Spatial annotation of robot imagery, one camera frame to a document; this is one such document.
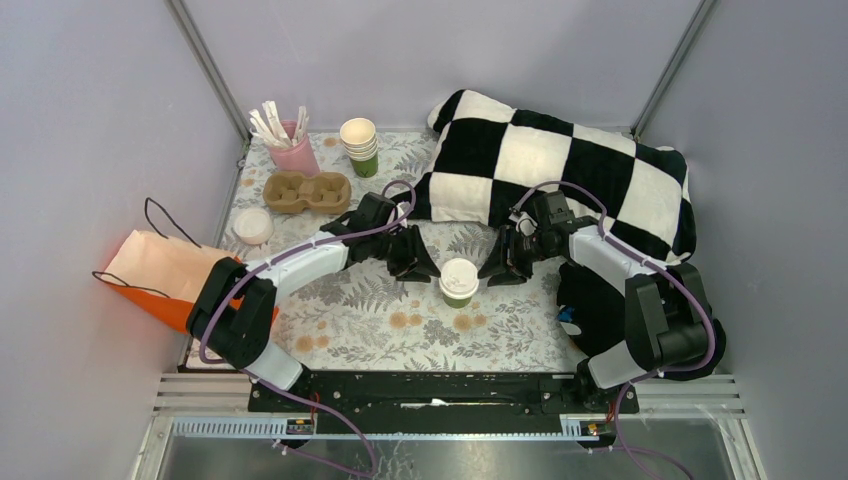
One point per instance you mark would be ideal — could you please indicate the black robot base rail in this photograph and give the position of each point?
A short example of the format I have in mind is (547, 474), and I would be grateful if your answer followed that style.
(409, 402)

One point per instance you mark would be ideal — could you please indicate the pink straw holder cup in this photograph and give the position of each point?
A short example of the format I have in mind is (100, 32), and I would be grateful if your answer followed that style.
(299, 158)

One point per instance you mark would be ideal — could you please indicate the brown cardboard cup carrier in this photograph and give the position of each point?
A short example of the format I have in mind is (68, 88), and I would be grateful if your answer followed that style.
(292, 192)

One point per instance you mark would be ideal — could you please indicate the stack of green paper cups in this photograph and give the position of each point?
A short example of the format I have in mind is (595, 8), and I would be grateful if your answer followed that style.
(359, 139)

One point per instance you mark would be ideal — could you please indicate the black white checkered blanket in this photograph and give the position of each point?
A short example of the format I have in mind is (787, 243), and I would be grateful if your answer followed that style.
(489, 155)

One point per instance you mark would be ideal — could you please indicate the floral patterned table mat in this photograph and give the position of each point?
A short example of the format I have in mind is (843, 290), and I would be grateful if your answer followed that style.
(363, 319)

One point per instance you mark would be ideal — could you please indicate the white plastic cup lid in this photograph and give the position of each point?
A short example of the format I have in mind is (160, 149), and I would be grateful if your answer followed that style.
(459, 279)

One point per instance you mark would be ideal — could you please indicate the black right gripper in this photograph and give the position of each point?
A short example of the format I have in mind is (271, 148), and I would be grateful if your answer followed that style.
(497, 261)

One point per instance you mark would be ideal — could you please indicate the green paper coffee cup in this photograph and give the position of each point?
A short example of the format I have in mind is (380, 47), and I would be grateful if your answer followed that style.
(457, 302)

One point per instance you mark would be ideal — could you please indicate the orange paper bag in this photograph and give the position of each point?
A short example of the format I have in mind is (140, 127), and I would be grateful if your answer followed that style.
(175, 279)

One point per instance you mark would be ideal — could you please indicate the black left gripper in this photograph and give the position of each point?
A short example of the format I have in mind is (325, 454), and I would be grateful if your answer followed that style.
(414, 249)

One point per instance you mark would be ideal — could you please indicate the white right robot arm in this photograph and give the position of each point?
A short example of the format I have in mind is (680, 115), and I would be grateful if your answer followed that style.
(692, 342)

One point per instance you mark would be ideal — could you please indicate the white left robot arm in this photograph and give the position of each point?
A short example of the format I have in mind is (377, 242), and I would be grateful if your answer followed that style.
(234, 312)

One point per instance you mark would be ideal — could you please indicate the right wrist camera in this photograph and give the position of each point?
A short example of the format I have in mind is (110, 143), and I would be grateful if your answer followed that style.
(524, 223)

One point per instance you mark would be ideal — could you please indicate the black cloth bundle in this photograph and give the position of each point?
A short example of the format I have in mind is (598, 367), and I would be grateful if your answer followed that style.
(610, 325)

